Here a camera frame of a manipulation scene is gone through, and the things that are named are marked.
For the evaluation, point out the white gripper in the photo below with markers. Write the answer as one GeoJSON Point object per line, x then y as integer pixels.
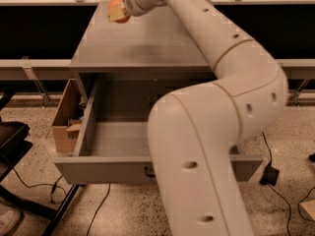
{"type": "Point", "coordinates": [130, 4]}

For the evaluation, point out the orange fruit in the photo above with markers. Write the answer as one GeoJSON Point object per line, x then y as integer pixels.
{"type": "Point", "coordinates": [113, 3]}

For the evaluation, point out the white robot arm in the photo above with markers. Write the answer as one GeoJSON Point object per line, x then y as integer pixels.
{"type": "Point", "coordinates": [192, 130]}

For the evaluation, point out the grey open top drawer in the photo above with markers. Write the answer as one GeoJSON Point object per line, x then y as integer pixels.
{"type": "Point", "coordinates": [112, 146]}

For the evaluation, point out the grey metal cabinet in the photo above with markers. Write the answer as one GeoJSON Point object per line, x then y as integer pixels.
{"type": "Point", "coordinates": [152, 47]}

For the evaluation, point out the brown cardboard box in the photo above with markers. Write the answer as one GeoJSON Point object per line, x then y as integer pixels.
{"type": "Point", "coordinates": [68, 119]}

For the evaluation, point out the black metal cart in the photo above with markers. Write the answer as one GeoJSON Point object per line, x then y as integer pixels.
{"type": "Point", "coordinates": [32, 178]}

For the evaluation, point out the grey metal railing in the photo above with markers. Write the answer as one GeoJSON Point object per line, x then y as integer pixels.
{"type": "Point", "coordinates": [44, 34]}

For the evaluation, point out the black power adapter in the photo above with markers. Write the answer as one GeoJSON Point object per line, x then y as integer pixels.
{"type": "Point", "coordinates": [270, 176]}

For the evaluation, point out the white shoe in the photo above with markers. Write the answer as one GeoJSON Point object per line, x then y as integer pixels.
{"type": "Point", "coordinates": [8, 221]}

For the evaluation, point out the black drawer handle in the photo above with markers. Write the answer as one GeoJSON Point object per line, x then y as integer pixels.
{"type": "Point", "coordinates": [149, 173]}

